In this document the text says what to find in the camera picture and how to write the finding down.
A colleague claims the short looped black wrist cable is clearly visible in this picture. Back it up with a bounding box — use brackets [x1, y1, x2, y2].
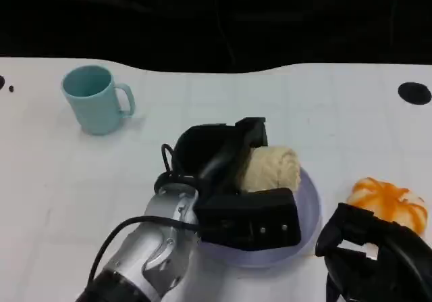
[154, 143, 200, 191]

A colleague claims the pale green mug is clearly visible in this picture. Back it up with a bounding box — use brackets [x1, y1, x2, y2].
[61, 64, 136, 136]

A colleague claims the long black arm cable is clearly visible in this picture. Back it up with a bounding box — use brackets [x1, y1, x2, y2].
[88, 215, 200, 284]

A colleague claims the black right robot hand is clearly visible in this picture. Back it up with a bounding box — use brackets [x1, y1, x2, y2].
[315, 202, 432, 302]

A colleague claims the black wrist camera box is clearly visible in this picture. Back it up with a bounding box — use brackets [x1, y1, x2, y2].
[196, 187, 302, 252]

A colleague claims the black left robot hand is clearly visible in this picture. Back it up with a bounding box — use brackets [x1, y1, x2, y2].
[171, 116, 269, 199]

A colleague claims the orange and white bread roll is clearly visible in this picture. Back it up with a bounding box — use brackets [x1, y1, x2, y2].
[346, 176, 429, 238]

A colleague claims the lilac plate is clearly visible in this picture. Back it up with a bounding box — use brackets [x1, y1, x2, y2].
[195, 166, 322, 270]

